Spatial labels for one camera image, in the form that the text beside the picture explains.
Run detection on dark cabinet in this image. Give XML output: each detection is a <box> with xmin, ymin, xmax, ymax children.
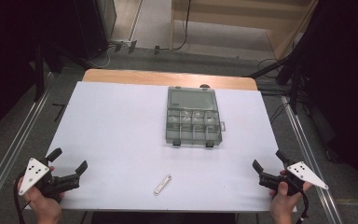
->
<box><xmin>52</xmin><ymin>0</ymin><xmax>117</xmax><ymax>62</ymax></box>

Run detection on small white bar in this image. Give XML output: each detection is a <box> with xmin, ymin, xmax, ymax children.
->
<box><xmin>152</xmin><ymin>174</ymin><xmax>172</xmax><ymax>197</ymax></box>

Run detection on black tripod stand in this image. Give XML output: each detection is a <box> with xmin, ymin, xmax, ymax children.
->
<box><xmin>243</xmin><ymin>50</ymin><xmax>313</xmax><ymax>116</ymax></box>

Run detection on black upright stand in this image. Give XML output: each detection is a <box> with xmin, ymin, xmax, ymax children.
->
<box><xmin>33</xmin><ymin>43</ymin><xmax>47</xmax><ymax>103</ymax></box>

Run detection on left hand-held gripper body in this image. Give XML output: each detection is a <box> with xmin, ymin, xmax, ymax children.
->
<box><xmin>18</xmin><ymin>157</ymin><xmax>81</xmax><ymax>202</ymax></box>

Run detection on black floor cables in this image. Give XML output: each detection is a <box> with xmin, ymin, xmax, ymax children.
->
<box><xmin>255</xmin><ymin>58</ymin><xmax>295</xmax><ymax>126</ymax></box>

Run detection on person's left hand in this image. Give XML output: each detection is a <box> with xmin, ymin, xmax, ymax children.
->
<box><xmin>16</xmin><ymin>166</ymin><xmax>66</xmax><ymax>224</ymax></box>

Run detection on light wooden shelf unit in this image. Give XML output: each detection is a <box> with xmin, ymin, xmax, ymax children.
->
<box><xmin>170</xmin><ymin>0</ymin><xmax>320</xmax><ymax>61</ymax></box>

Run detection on dark curtain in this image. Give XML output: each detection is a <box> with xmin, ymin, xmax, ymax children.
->
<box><xmin>0</xmin><ymin>0</ymin><xmax>76</xmax><ymax>144</ymax></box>
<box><xmin>292</xmin><ymin>0</ymin><xmax>358</xmax><ymax>203</ymax></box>

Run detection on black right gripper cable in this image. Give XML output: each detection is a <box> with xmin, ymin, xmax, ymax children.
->
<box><xmin>294</xmin><ymin>189</ymin><xmax>310</xmax><ymax>224</ymax></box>

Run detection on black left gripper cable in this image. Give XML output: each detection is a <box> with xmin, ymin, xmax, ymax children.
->
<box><xmin>13</xmin><ymin>170</ymin><xmax>33</xmax><ymax>224</ymax></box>

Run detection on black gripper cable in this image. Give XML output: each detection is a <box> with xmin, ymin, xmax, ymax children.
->
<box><xmin>294</xmin><ymin>189</ymin><xmax>310</xmax><ymax>224</ymax></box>
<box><xmin>13</xmin><ymin>170</ymin><xmax>33</xmax><ymax>224</ymax></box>

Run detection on person's right hand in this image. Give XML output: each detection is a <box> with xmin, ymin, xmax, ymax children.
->
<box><xmin>268</xmin><ymin>169</ymin><xmax>313</xmax><ymax>224</ymax></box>

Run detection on black hanging cable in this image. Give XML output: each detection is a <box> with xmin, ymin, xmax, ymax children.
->
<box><xmin>169</xmin><ymin>0</ymin><xmax>192</xmax><ymax>52</ymax></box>

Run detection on white table cover sheet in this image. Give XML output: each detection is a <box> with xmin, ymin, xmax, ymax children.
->
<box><xmin>24</xmin><ymin>81</ymin><xmax>297</xmax><ymax>213</ymax></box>

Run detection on clear grey compartment box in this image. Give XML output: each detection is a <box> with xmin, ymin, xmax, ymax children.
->
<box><xmin>165</xmin><ymin>86</ymin><xmax>227</xmax><ymax>149</ymax></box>

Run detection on aluminium floor rail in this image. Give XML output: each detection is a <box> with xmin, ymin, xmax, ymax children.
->
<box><xmin>280</xmin><ymin>94</ymin><xmax>345</xmax><ymax>224</ymax></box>
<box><xmin>0</xmin><ymin>73</ymin><xmax>56</xmax><ymax>214</ymax></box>

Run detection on white power strip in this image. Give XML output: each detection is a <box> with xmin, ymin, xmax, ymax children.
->
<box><xmin>108</xmin><ymin>38</ymin><xmax>138</xmax><ymax>48</ymax></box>

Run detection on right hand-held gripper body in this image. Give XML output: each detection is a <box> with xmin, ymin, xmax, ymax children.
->
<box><xmin>258</xmin><ymin>160</ymin><xmax>329</xmax><ymax>197</ymax></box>

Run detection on white floor cable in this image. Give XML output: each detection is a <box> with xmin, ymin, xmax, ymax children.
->
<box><xmin>88</xmin><ymin>46</ymin><xmax>116</xmax><ymax>70</ymax></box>

